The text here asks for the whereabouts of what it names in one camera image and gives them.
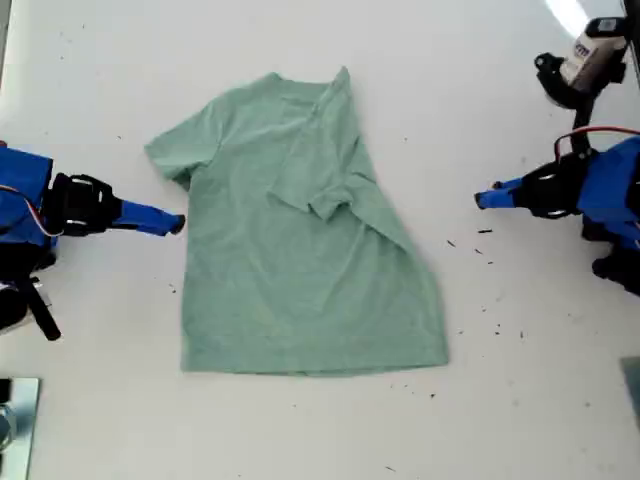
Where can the green t-shirt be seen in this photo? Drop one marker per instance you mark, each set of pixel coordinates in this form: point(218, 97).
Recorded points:
point(300, 275)

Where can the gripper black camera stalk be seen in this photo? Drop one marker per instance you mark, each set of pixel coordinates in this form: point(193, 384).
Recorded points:
point(555, 82)
point(45, 317)

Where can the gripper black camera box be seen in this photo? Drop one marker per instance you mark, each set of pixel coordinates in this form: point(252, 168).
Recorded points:
point(590, 50)
point(11, 305)

